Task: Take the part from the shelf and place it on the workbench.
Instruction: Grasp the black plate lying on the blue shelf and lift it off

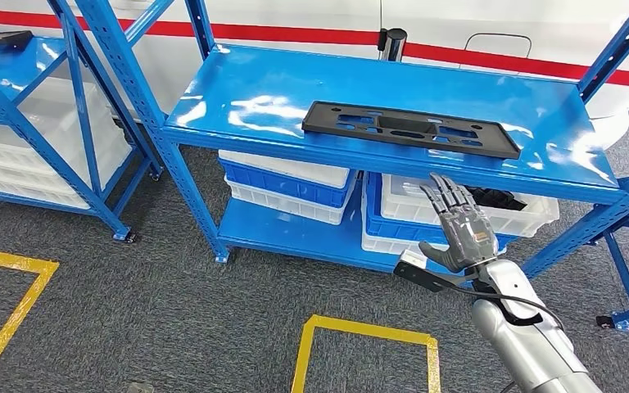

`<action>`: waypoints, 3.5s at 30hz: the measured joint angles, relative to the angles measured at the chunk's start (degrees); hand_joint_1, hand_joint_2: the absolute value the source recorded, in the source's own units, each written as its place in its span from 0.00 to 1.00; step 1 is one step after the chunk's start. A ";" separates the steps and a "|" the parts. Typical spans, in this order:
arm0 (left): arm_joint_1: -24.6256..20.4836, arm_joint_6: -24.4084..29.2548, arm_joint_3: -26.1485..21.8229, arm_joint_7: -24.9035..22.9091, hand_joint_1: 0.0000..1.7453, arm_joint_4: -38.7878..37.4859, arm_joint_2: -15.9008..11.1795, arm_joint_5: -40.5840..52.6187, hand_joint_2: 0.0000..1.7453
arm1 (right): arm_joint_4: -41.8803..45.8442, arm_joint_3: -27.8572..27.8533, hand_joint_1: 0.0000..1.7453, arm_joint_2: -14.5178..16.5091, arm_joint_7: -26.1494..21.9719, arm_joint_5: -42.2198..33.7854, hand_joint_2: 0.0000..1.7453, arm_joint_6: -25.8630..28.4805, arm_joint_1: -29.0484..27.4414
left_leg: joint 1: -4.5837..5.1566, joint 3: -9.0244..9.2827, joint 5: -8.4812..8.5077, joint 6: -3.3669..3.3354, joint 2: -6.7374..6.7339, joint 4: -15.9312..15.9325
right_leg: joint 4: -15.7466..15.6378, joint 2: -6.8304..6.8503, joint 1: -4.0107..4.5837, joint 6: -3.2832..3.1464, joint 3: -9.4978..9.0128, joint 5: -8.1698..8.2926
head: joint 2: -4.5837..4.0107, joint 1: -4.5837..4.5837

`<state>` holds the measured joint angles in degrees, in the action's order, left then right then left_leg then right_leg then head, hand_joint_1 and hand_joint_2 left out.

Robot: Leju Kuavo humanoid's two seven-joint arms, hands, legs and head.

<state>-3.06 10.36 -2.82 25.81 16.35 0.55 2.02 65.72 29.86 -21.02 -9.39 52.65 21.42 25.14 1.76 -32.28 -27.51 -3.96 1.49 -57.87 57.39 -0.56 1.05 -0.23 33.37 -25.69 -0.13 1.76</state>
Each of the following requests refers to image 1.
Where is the black ribbed curved part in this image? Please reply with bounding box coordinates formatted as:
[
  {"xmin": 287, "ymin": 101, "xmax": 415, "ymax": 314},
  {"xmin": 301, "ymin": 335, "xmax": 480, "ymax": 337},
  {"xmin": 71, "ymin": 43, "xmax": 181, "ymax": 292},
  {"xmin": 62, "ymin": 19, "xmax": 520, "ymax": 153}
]
[{"xmin": 464, "ymin": 186, "xmax": 528, "ymax": 213}]

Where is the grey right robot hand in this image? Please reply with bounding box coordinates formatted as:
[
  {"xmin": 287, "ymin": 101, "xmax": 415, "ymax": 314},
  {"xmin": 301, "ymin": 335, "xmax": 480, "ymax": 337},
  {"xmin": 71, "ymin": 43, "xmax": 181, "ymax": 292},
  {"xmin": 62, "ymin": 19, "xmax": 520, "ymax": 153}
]
[{"xmin": 419, "ymin": 172, "xmax": 500, "ymax": 274}]

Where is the blue plastic crate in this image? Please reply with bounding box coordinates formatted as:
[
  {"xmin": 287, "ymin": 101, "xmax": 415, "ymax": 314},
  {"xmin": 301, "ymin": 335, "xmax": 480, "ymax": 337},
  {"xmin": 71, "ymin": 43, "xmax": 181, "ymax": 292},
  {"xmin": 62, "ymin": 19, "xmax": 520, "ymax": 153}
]
[
  {"xmin": 219, "ymin": 158, "xmax": 358, "ymax": 210},
  {"xmin": 364, "ymin": 172, "xmax": 519, "ymax": 251}
]

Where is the black cylindrical post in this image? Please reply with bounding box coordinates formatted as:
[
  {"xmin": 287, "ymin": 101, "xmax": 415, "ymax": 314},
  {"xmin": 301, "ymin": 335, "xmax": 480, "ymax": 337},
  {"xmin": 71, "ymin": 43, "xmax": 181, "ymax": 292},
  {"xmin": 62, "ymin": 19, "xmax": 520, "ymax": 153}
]
[{"xmin": 377, "ymin": 28, "xmax": 408, "ymax": 61}]

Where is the black plastic part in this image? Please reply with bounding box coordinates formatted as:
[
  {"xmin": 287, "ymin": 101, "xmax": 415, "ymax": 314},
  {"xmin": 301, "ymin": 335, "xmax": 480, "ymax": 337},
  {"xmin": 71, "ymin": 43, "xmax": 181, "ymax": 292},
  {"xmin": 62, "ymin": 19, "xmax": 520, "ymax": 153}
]
[
  {"xmin": 301, "ymin": 101, "xmax": 522, "ymax": 160},
  {"xmin": 0, "ymin": 29, "xmax": 34, "ymax": 52}
]

